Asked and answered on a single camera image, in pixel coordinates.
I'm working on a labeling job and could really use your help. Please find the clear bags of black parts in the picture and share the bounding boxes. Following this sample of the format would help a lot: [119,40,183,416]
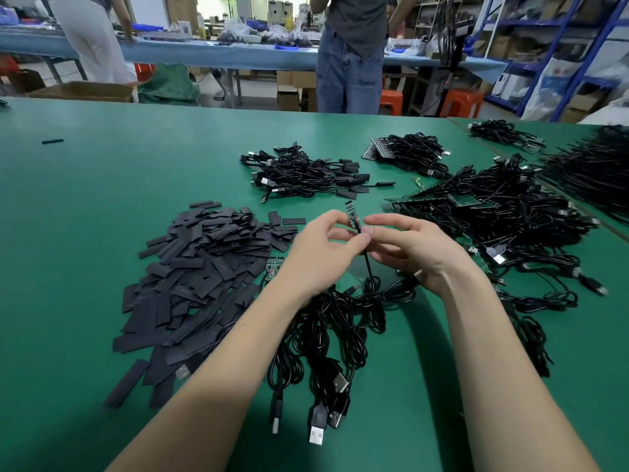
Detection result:
[216,18,315,48]

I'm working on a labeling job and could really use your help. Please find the stacked brown cardboard boxes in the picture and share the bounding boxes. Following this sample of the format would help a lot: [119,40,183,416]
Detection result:
[276,70,318,113]

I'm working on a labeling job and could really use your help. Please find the small green circuit board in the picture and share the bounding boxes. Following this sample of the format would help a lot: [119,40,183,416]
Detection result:
[264,257,285,286]

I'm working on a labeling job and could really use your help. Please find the person's left hand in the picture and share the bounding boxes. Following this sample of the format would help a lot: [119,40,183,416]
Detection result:
[275,209,372,303]

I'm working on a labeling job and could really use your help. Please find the bundle of black plug cables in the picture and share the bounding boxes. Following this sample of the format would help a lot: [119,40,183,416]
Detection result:
[267,274,419,446]

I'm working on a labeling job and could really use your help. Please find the long blue work table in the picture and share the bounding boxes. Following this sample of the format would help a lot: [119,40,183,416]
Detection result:
[0,24,508,85]

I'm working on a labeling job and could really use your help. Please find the pile of black tube sleeves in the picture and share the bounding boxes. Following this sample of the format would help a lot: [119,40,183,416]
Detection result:
[104,200,307,410]

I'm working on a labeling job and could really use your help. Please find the blue metal shelf rack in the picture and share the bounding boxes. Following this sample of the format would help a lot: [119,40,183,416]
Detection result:
[466,0,629,123]

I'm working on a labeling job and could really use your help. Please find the open brown cardboard box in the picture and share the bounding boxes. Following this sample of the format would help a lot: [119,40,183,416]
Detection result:
[27,81,136,103]

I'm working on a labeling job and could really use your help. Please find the pile of sleeved black cables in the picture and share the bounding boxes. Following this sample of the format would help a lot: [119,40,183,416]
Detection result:
[240,141,397,205]

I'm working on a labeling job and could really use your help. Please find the white plastic sack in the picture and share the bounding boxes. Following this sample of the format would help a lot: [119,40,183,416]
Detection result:
[520,58,584,121]

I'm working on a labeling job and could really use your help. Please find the dense black cable heap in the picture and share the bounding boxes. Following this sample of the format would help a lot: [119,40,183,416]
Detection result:
[537,125,629,226]

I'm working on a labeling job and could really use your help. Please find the person's right hand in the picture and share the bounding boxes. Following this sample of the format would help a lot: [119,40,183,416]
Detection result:
[364,213,480,297]

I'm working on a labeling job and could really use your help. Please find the black machine stand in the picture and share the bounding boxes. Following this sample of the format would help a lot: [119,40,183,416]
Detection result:
[408,0,470,116]

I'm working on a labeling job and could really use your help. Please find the cable pile with board strip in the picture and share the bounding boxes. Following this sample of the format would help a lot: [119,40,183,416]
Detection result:
[362,133,451,180]

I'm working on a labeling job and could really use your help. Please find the green cloth bag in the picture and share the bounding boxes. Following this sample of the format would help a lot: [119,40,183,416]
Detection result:
[137,63,200,105]

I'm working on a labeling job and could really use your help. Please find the orange plastic stool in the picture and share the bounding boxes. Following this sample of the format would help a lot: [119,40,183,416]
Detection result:
[439,88,485,119]
[378,89,404,116]

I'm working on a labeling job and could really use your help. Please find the person's right forearm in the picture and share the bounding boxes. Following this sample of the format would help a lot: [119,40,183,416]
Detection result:
[439,269,603,472]

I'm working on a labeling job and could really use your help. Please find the person's left forearm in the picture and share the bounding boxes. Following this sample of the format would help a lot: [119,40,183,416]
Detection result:
[105,282,336,472]

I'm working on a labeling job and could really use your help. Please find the large heap of black cables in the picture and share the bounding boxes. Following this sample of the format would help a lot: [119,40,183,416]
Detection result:
[385,153,609,379]

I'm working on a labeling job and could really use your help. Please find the black cable with circuit board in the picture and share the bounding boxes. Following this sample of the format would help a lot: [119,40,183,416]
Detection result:
[344,201,381,290]

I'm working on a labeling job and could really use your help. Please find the small flat cable pile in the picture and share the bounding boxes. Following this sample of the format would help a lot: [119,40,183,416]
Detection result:
[467,120,547,154]

